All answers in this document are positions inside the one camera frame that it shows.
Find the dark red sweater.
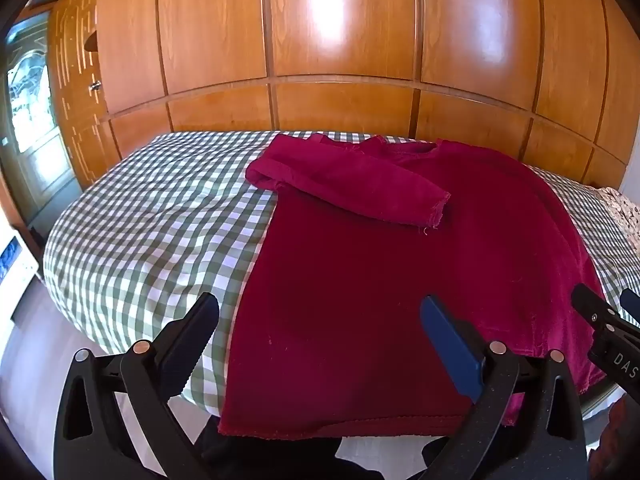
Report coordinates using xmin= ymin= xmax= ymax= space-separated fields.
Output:
xmin=218 ymin=132 xmax=607 ymax=440

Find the wooden wardrobe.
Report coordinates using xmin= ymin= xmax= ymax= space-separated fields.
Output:
xmin=50 ymin=0 xmax=640 ymax=191

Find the person's right forearm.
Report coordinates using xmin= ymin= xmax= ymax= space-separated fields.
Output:
xmin=600 ymin=394 xmax=640 ymax=480

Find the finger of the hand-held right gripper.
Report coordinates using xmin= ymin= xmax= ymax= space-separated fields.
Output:
xmin=571 ymin=283 xmax=624 ymax=343
xmin=619 ymin=288 xmax=640 ymax=322

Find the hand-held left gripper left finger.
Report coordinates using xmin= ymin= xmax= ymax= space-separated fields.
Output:
xmin=52 ymin=292 xmax=221 ymax=480

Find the floral pillow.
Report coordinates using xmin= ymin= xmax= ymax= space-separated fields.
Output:
xmin=595 ymin=186 xmax=640 ymax=248

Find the white appliance with blue screen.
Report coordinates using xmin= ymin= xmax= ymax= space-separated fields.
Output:
xmin=0 ymin=212 xmax=41 ymax=323

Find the wooden door with glass pane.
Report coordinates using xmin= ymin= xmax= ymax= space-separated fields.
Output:
xmin=0 ymin=7 xmax=83 ymax=226

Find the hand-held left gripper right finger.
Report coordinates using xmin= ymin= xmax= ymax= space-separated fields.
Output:
xmin=419 ymin=294 xmax=589 ymax=480

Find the green checkered bed sheet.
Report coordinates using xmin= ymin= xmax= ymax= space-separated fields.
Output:
xmin=43 ymin=130 xmax=640 ymax=417

